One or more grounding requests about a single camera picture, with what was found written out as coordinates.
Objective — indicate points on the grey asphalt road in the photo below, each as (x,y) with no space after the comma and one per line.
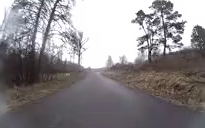
(96,106)

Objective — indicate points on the wood of bare trees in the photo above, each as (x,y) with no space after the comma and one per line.
(35,50)

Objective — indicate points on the dry grass bank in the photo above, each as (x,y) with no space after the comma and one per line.
(170,85)

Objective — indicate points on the dry grass verge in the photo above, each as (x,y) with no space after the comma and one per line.
(36,91)

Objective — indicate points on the pair of tall pines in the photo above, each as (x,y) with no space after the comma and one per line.
(163,26)

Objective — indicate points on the brown brush strip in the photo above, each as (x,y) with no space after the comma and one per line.
(183,60)

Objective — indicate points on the broad pine tree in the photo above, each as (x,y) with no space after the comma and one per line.
(201,38)

